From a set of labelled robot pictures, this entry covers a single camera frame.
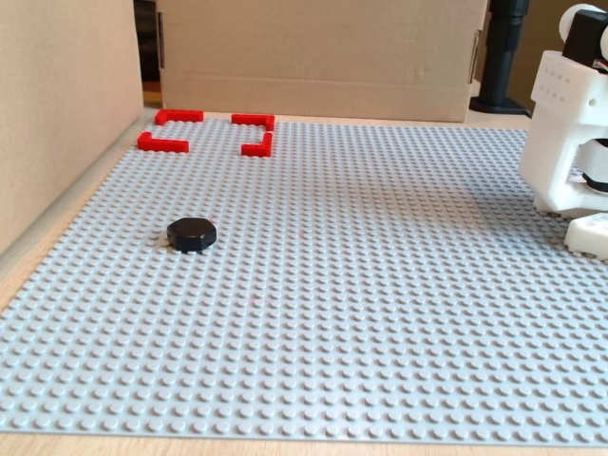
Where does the black octagonal Lego piece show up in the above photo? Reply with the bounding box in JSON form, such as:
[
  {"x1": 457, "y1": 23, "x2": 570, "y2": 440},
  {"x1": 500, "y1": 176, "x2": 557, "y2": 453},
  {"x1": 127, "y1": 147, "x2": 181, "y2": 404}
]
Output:
[{"x1": 166, "y1": 217, "x2": 219, "y2": 255}]

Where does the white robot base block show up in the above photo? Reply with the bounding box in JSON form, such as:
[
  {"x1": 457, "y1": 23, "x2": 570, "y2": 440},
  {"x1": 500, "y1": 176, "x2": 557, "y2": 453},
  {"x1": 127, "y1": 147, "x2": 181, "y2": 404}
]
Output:
[{"x1": 563, "y1": 212, "x2": 608, "y2": 261}]

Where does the grey Lego baseplate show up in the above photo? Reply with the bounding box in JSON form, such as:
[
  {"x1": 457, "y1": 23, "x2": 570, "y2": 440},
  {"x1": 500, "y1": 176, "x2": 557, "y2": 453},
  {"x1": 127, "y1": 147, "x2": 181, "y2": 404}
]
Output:
[{"x1": 0, "y1": 116, "x2": 608, "y2": 446}]

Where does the red L-shaped Lego corner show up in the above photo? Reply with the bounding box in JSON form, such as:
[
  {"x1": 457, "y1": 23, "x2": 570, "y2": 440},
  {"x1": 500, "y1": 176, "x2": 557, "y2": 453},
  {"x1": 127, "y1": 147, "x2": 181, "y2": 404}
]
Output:
[
  {"x1": 154, "y1": 108, "x2": 205, "y2": 126},
  {"x1": 230, "y1": 113, "x2": 276, "y2": 133},
  {"x1": 136, "y1": 131, "x2": 191, "y2": 154},
  {"x1": 240, "y1": 132, "x2": 275, "y2": 159}
]

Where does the black stand pole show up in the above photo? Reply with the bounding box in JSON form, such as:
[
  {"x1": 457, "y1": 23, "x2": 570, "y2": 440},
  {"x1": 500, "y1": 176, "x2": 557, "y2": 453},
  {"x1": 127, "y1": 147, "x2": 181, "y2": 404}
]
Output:
[{"x1": 468, "y1": 0, "x2": 531, "y2": 118}]

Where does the tall cardboard side panel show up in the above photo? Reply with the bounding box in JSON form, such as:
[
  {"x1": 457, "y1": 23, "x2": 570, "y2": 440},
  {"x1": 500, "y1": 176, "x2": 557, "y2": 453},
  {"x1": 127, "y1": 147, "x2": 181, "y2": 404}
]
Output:
[{"x1": 0, "y1": 0, "x2": 146, "y2": 257}]

